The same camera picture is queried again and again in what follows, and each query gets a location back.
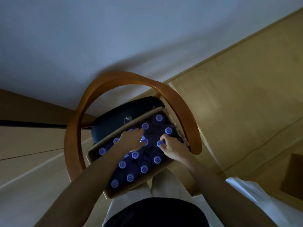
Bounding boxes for person's left hand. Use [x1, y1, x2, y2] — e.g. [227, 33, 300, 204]
[117, 127, 146, 153]

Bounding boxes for person's right hand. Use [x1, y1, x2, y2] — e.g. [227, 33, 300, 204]
[160, 134, 193, 163]

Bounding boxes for pile of water bottles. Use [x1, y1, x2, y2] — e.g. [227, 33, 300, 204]
[98, 113, 176, 190]

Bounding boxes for wooden chair curved backrest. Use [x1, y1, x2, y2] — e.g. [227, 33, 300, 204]
[64, 71, 202, 185]

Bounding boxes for person's right forearm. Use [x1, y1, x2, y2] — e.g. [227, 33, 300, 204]
[183, 154, 279, 227]

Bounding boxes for person's left forearm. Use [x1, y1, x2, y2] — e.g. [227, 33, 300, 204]
[34, 144, 129, 227]

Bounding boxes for person's black shirt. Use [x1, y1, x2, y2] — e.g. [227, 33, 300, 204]
[103, 198, 211, 227]

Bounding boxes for brown cardboard box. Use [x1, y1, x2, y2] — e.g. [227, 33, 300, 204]
[86, 106, 190, 199]

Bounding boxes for wooden open wardrobe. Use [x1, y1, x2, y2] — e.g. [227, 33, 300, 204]
[280, 153, 303, 201]

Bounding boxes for wooden wall panel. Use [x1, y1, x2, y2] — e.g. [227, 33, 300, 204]
[0, 88, 112, 227]

